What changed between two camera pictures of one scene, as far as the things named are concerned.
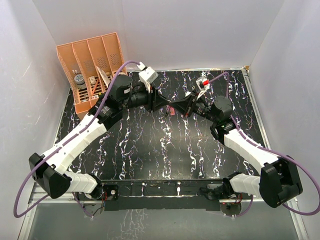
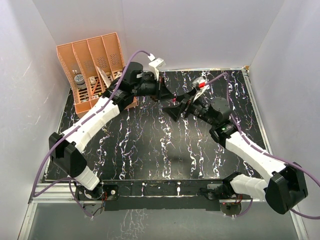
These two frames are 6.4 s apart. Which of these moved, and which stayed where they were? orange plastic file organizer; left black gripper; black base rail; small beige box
Moved: left black gripper
Stayed: orange plastic file organizer; black base rail; small beige box
